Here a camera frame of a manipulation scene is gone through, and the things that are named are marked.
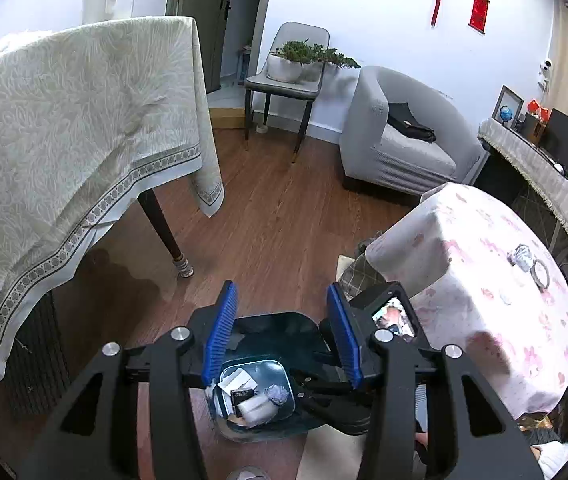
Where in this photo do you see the white SanDisk cardboard box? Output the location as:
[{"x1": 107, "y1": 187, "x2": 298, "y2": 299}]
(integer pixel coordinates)
[{"x1": 217, "y1": 367, "x2": 280, "y2": 429}]

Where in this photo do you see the foil ball large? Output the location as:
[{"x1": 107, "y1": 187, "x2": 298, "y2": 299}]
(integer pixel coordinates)
[{"x1": 506, "y1": 244, "x2": 536, "y2": 273}]

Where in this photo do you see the white round lid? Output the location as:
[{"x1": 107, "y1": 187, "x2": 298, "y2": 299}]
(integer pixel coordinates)
[{"x1": 529, "y1": 259, "x2": 550, "y2": 292}]

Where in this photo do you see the black tissue pack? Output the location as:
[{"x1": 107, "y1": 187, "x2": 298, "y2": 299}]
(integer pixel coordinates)
[{"x1": 231, "y1": 388, "x2": 256, "y2": 408}]

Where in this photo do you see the foil ball small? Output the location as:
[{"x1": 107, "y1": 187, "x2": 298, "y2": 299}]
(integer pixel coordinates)
[{"x1": 264, "y1": 385, "x2": 290, "y2": 406}]

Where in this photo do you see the teal plastic trash bin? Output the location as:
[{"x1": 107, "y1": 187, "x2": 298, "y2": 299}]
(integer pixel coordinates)
[{"x1": 206, "y1": 312, "x2": 342, "y2": 443}]

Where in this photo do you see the checked grey under cloth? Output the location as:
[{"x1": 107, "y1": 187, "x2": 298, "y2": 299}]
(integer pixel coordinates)
[{"x1": 336, "y1": 238, "x2": 386, "y2": 300}]

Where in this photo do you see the dark table leg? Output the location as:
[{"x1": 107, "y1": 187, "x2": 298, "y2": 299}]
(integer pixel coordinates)
[{"x1": 138, "y1": 188, "x2": 194, "y2": 278}]

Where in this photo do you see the grey slipper on foot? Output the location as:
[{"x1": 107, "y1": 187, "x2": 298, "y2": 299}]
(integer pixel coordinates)
[{"x1": 226, "y1": 466, "x2": 270, "y2": 480}]

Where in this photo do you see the pink floral round tablecloth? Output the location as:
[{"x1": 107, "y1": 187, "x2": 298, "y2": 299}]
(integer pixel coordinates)
[{"x1": 365, "y1": 183, "x2": 568, "y2": 417}]

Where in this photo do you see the grey armchair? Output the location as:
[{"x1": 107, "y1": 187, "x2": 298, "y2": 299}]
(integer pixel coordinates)
[{"x1": 339, "y1": 66, "x2": 484, "y2": 196}]

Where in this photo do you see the dark floor mat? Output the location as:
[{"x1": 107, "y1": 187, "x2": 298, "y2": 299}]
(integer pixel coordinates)
[{"x1": 3, "y1": 292, "x2": 70, "y2": 419}]

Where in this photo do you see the black bag on armchair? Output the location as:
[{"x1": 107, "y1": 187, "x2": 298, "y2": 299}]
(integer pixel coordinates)
[{"x1": 387, "y1": 103, "x2": 436, "y2": 143}]

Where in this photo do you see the beige patterned tablecloth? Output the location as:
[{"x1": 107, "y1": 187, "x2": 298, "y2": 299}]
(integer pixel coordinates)
[{"x1": 0, "y1": 15, "x2": 227, "y2": 436}]

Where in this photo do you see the beige fringed sideboard cloth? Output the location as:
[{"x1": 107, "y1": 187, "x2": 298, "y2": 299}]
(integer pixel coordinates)
[{"x1": 478, "y1": 118, "x2": 568, "y2": 235}]

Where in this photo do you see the small blue globe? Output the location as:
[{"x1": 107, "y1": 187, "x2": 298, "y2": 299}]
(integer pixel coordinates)
[{"x1": 498, "y1": 105, "x2": 513, "y2": 126}]

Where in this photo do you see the framed picture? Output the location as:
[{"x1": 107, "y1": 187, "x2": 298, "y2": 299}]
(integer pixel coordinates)
[{"x1": 491, "y1": 86, "x2": 524, "y2": 129}]

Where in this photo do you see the potted green plant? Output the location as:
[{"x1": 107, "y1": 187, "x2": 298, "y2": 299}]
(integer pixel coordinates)
[{"x1": 267, "y1": 40, "x2": 361, "y2": 82}]

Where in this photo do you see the grey dining chair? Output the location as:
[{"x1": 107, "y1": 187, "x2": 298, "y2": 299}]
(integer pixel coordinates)
[{"x1": 244, "y1": 22, "x2": 330, "y2": 162}]

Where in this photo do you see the dark grey door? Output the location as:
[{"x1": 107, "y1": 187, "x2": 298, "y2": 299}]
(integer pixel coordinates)
[{"x1": 166, "y1": 0, "x2": 268, "y2": 96}]

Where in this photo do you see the white security camera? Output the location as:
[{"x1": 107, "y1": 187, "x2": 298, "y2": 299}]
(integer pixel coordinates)
[{"x1": 538, "y1": 58, "x2": 553, "y2": 92}]

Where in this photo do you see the red wall banner right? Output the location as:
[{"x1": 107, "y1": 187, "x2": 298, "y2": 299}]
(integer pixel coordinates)
[{"x1": 468, "y1": 0, "x2": 490, "y2": 34}]

